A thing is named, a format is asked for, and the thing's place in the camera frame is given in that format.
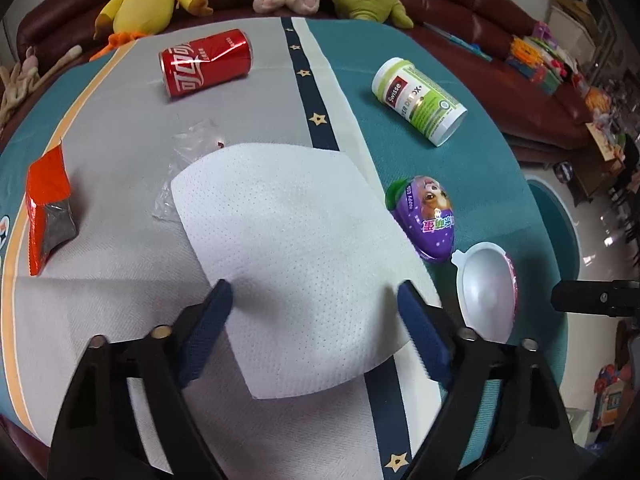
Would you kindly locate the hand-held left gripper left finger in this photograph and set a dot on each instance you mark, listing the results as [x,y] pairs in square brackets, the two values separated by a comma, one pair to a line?
[207,330]

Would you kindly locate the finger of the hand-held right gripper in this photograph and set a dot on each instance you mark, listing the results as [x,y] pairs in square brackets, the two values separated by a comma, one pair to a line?
[600,299]

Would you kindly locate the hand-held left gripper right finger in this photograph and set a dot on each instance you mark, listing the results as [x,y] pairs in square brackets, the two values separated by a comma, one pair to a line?
[425,330]

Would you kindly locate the teal trash bin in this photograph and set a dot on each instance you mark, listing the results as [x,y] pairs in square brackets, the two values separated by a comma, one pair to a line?
[555,225]

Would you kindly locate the white paper towel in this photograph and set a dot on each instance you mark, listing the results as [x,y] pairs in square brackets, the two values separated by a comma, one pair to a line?
[300,240]

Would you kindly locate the red soda can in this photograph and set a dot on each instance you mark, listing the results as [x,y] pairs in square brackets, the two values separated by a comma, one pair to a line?
[205,62]

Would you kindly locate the white plastic egg half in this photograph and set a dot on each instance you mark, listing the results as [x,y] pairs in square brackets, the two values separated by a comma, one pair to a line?
[487,295]

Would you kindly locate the small colourful floor toy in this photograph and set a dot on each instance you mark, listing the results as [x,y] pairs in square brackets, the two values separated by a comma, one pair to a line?
[612,400]

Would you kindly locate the purple toy egg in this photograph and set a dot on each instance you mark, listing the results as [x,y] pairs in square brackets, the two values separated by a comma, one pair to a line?
[425,220]

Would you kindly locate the cluttered wooden side table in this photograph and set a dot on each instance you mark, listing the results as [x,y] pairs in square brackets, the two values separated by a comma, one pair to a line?
[607,150]

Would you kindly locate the clear plastic bag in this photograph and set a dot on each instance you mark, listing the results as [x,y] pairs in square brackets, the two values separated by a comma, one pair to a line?
[192,142]

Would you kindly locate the red foil wrapper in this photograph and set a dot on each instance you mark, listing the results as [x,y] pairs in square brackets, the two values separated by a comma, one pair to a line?
[47,200]

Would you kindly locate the white green supplement bottle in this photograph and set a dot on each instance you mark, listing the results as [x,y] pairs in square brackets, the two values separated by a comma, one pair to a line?
[420,102]

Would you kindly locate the pile of colourful toys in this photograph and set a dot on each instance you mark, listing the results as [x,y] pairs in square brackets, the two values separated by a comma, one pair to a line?
[545,60]

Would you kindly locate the cardboard box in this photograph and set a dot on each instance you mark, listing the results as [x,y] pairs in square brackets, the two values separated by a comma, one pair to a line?
[570,15]

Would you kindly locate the long-limbed rabbit plush toy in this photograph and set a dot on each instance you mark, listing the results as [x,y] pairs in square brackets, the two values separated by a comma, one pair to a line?
[20,85]

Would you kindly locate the dark red leather sofa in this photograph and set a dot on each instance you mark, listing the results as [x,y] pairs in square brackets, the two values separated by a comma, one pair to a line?
[465,5]

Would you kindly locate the yellow chick plush toy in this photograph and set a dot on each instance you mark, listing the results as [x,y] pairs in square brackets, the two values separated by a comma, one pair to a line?
[145,5]

